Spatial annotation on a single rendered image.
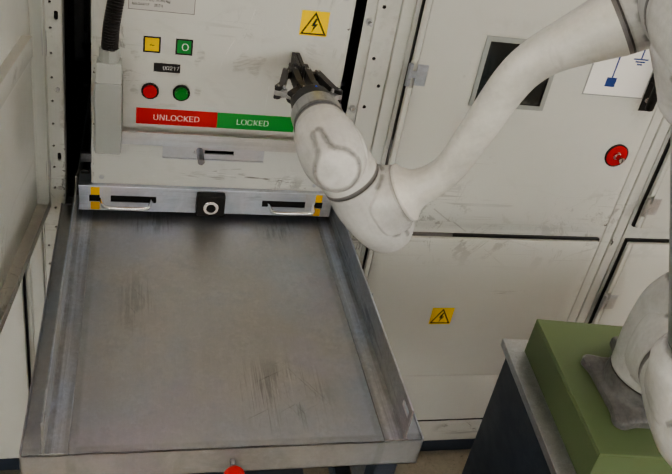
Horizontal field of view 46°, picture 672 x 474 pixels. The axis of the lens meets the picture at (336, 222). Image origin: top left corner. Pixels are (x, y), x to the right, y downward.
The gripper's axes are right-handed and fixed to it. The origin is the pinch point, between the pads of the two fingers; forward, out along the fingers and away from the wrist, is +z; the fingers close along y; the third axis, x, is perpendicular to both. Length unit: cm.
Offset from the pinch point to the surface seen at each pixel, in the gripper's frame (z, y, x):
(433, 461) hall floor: 3, 60, -123
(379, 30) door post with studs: 7.4, 17.3, 6.2
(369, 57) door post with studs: 7.4, 16.3, 0.2
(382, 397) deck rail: -51, 12, -38
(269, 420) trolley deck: -55, -8, -38
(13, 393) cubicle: 5, -57, -93
